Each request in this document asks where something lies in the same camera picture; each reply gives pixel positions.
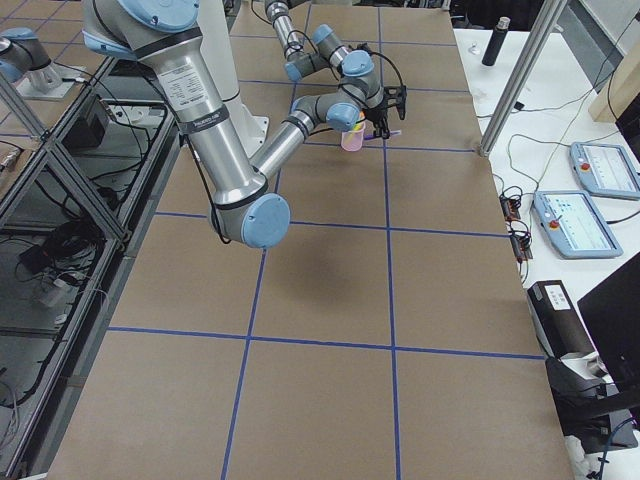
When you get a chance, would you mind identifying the pink mesh pen holder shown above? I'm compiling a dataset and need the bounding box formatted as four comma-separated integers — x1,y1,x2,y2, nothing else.
340,121,366,152

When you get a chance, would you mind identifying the aluminium frame post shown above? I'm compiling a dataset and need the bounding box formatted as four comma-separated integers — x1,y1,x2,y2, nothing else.
478,0,568,158

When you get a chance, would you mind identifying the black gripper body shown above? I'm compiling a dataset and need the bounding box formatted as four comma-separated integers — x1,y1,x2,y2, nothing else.
367,87,388,125

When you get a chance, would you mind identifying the black cardboard box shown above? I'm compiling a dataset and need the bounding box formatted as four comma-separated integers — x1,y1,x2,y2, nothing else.
527,280,595,360

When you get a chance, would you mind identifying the black water bottle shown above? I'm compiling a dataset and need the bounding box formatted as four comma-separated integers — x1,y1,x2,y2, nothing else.
481,16,511,67

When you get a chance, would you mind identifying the brown paper table cover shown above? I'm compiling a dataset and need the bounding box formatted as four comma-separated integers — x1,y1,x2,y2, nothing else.
49,5,572,479

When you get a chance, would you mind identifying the black monitor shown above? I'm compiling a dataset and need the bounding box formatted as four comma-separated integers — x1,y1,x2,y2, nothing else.
545,256,639,453

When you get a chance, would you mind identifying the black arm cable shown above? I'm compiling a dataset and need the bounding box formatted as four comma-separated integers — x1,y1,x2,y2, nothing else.
344,44,407,91

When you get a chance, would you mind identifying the near teach pendant tablet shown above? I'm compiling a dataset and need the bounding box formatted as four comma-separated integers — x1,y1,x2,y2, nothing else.
533,190,623,259

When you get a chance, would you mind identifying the far teach pendant tablet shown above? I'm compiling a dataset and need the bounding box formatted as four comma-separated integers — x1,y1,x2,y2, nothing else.
569,142,639,200

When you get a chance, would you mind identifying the teach pendant tablet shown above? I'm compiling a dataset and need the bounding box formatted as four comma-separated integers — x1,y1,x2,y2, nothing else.
569,142,639,200
533,190,623,259

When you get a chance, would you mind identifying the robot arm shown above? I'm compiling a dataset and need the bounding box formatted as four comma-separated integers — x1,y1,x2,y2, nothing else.
250,0,351,82
82,1,406,249

